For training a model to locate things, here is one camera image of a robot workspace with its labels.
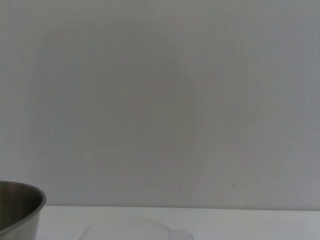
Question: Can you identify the clear plastic measuring cup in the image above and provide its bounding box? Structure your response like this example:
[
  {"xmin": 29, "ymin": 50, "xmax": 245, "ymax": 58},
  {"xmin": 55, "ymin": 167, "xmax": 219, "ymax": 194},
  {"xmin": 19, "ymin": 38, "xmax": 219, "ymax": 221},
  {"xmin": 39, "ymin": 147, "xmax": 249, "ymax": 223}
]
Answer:
[{"xmin": 82, "ymin": 217, "xmax": 195, "ymax": 240}]

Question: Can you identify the stainless steel mixing bowl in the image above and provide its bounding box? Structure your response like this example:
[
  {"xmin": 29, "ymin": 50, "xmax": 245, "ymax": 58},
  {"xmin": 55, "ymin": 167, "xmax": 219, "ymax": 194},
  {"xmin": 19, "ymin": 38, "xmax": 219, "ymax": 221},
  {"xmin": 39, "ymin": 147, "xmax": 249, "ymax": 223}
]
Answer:
[{"xmin": 0, "ymin": 181, "xmax": 47, "ymax": 240}]

